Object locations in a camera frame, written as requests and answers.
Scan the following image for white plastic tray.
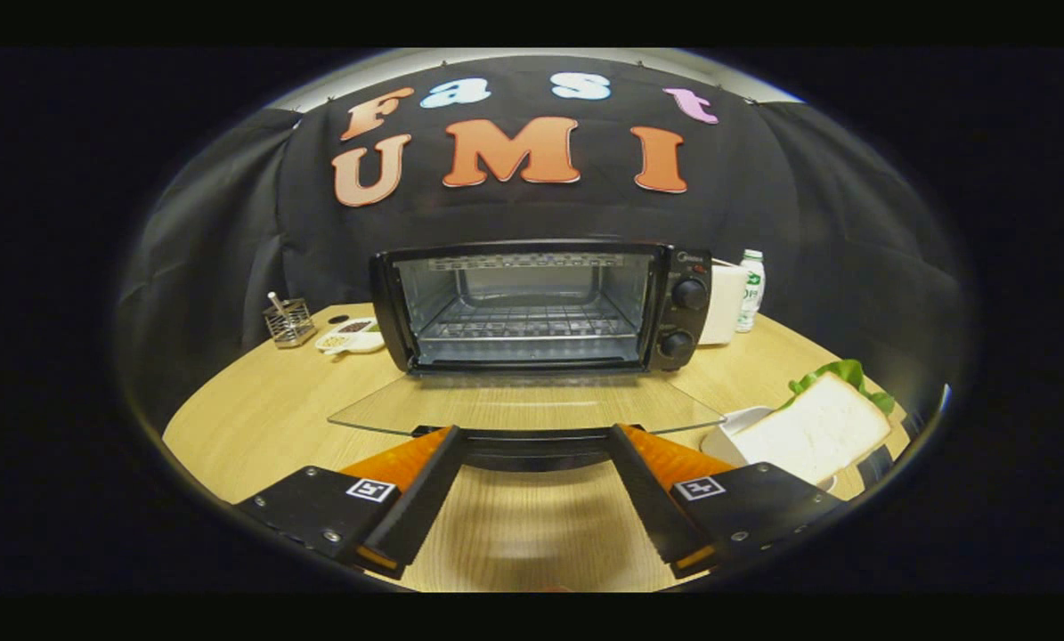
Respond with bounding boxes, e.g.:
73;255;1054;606
699;406;840;493

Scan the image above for white rectangular box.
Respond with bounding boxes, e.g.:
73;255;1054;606
699;260;750;346

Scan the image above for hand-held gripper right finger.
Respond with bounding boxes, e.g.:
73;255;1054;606
607;424;849;580

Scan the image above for white divided snack dish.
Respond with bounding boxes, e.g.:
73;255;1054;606
315;318;386;357

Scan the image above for sandwich with lettuce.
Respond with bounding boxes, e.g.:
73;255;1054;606
729;359;896;487

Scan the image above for black toaster oven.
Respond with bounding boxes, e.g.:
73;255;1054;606
327;240;727;474

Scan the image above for metal wire holder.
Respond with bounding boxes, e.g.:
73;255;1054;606
263;298;317;348

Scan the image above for white plastic bottle green label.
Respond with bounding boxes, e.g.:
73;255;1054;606
735;249;766;334

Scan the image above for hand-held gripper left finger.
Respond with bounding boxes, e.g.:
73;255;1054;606
233;426;466;581

